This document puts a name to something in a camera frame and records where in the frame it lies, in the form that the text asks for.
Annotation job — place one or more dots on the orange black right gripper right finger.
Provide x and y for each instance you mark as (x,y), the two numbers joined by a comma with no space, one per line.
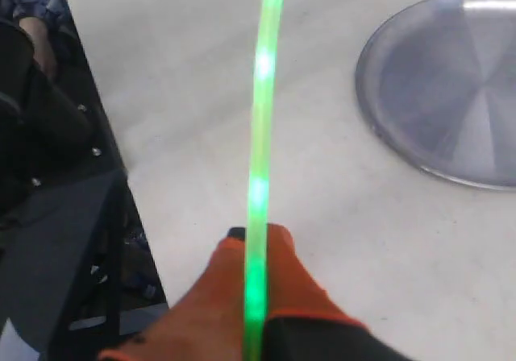
(303,323)

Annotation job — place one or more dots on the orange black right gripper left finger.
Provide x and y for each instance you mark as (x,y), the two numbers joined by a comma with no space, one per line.
(206,323)

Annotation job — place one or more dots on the thin green stick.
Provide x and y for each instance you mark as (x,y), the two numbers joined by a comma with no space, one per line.
(255,292)

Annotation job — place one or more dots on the round stainless steel plate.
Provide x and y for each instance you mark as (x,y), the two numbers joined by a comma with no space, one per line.
(436,83)

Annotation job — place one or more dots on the black table frame leg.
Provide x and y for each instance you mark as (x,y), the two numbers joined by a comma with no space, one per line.
(62,272)

